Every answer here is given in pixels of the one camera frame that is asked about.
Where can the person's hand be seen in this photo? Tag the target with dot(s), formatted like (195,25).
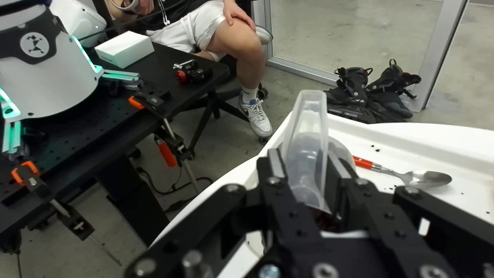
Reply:
(239,12)

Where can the black and red tool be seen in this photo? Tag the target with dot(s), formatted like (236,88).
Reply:
(194,71)

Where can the black robot table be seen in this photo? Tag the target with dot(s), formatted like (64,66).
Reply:
(103,128)

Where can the white box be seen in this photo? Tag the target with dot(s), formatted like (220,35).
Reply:
(124,48)

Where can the aluminium frame post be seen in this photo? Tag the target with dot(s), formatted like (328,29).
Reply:
(442,51)

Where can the seated person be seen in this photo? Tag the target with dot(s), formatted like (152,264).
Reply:
(202,25)

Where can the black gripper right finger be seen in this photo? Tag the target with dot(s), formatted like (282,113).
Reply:
(391,225)

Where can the white tray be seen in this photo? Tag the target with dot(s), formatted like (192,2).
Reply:
(412,141)

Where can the black office chair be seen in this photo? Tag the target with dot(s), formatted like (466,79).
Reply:
(217,105)

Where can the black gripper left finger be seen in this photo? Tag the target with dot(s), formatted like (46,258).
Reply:
(279,216)

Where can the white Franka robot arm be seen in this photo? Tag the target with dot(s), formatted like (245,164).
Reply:
(44,77)

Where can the dark cup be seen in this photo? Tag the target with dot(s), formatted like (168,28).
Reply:
(310,148)

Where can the white sneaker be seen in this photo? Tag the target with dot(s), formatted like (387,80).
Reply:
(257,117)

